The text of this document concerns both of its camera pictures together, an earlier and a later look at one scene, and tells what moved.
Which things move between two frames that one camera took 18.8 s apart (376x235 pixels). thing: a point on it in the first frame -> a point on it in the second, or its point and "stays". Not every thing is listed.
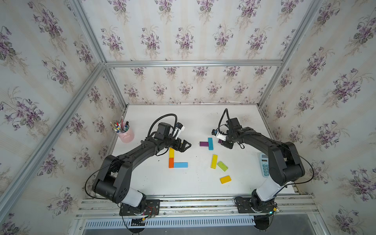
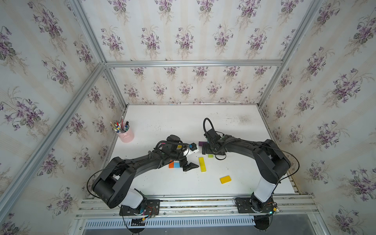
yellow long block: [214, 161] -> [202, 164]
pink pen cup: [128, 136] stays
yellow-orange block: [225, 179] stays
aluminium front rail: [289, 205] stays
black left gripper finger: [183, 148] -> [190, 166]
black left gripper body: [175, 144] -> [182, 162]
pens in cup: [121, 127] stays
